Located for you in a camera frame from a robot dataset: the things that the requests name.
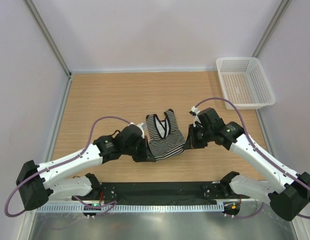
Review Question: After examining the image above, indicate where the black white striped tank top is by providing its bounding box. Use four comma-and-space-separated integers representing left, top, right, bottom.
146, 109, 185, 161

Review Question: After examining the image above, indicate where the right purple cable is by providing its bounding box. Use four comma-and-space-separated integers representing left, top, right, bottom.
194, 97, 310, 221

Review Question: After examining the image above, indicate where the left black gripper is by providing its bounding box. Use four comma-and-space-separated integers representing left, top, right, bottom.
122, 135, 156, 162

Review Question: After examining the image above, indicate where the right aluminium frame post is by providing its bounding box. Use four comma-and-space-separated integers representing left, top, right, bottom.
252, 0, 292, 58

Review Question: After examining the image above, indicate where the slotted white cable duct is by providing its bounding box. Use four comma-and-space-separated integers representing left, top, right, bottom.
36, 202, 224, 214

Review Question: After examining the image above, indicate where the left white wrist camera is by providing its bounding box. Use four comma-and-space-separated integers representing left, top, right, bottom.
129, 122, 147, 139

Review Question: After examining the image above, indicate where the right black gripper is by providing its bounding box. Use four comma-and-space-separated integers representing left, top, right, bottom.
184, 123, 213, 150

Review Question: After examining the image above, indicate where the left aluminium frame post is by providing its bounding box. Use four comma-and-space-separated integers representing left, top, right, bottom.
27, 0, 73, 78

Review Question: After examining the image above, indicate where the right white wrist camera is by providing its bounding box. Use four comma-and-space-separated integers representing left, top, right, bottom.
189, 106, 201, 127

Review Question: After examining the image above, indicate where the aluminium frame post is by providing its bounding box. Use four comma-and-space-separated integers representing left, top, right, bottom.
27, 0, 73, 78
252, 0, 292, 58

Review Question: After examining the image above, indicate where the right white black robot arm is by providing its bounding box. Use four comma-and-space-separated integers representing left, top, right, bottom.
184, 107, 310, 221

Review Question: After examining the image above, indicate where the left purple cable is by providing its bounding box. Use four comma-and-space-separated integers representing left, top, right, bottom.
4, 116, 132, 217

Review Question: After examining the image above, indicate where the aluminium front rail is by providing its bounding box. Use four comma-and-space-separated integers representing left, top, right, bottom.
212, 192, 252, 202

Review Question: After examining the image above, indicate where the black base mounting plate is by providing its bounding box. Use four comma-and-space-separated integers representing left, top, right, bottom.
81, 181, 237, 202

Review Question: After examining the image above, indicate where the purple cable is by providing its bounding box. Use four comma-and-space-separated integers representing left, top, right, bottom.
4, 116, 132, 217
194, 97, 310, 221

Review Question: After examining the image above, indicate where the white plastic basket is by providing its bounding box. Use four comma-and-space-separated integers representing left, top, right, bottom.
216, 56, 275, 110

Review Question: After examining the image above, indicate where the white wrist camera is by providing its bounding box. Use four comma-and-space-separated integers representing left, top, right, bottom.
189, 106, 201, 127
129, 122, 147, 139

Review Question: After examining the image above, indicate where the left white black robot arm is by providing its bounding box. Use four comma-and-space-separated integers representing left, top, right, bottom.
16, 123, 151, 211

